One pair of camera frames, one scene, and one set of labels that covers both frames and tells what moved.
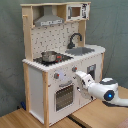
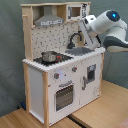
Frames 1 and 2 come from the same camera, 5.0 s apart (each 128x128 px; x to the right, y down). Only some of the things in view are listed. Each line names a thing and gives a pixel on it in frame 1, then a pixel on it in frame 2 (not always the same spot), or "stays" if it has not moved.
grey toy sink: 79,51 stays
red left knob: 56,76 stays
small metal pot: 49,56 stays
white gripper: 84,80 → 92,37
